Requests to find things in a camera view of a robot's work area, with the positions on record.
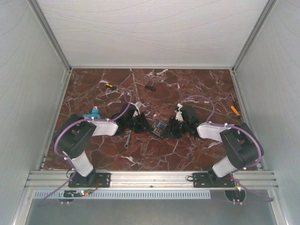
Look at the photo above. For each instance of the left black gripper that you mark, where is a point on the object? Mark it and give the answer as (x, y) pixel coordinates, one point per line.
(145, 126)

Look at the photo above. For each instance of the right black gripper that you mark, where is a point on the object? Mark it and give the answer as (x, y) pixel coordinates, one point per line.
(170, 133)

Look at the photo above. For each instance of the black fuse box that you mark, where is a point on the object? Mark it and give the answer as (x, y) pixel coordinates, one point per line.
(159, 127)

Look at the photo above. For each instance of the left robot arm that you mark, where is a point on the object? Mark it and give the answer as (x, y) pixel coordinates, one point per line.
(75, 134)

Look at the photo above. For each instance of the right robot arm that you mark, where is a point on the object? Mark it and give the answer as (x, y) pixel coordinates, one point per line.
(241, 146)

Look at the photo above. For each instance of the silver combination wrench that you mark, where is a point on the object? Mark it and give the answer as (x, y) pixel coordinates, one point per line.
(126, 145)

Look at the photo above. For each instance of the yellow black small screwdriver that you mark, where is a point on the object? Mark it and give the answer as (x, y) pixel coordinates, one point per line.
(110, 86)

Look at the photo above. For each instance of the thin black screwdriver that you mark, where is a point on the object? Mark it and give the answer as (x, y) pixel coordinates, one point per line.
(235, 104)

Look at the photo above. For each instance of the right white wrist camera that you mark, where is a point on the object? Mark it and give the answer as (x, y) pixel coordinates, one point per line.
(178, 116)

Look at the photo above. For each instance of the black handle screwdriver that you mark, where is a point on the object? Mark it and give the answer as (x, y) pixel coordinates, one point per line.
(147, 86)

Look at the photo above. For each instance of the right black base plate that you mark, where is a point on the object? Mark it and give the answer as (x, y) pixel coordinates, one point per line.
(208, 180)

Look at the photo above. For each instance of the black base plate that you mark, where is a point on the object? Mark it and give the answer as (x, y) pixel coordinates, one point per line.
(208, 180)
(93, 180)

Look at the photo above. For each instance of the orange handle screwdriver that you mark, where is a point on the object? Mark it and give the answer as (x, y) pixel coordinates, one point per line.
(233, 108)

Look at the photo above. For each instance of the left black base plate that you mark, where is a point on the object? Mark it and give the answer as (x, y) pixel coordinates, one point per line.
(93, 180)

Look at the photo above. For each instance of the grey slotted cable duct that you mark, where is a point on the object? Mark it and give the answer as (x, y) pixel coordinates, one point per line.
(126, 194)

